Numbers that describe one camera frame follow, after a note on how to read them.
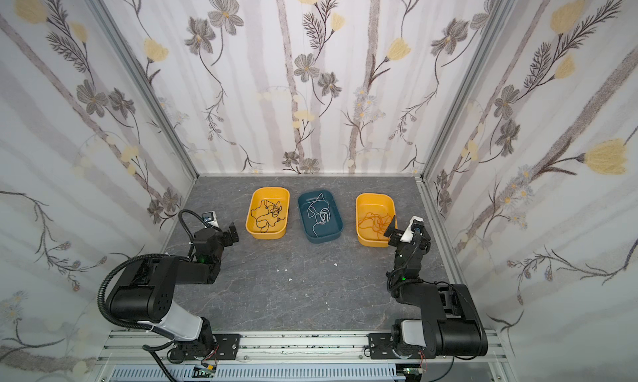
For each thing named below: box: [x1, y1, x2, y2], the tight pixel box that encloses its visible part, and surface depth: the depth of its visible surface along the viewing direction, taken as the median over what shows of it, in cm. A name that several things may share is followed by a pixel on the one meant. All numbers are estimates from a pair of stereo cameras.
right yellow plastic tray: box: [355, 192, 396, 248], surface depth 106 cm
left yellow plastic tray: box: [245, 186, 291, 240], surface depth 106 cm
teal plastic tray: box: [298, 190, 344, 245], surface depth 106 cm
